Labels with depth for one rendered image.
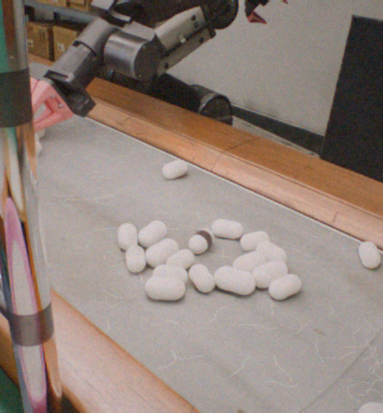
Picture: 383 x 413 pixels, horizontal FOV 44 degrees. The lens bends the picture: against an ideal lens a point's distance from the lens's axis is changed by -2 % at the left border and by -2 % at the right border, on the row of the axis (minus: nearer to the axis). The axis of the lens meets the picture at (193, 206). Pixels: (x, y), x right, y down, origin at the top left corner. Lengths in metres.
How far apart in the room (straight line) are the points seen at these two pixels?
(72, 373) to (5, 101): 0.20
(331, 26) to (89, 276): 2.32
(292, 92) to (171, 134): 2.12
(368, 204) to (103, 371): 0.37
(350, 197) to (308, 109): 2.19
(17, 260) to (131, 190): 0.38
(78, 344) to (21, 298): 0.12
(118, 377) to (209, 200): 0.30
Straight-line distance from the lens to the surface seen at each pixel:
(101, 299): 0.43
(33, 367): 0.28
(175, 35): 1.18
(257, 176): 0.62
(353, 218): 0.57
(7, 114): 0.21
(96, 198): 0.58
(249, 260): 0.46
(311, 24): 2.71
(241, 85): 3.00
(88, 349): 0.36
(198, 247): 0.48
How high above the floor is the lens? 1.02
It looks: 29 degrees down
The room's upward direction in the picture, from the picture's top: 5 degrees clockwise
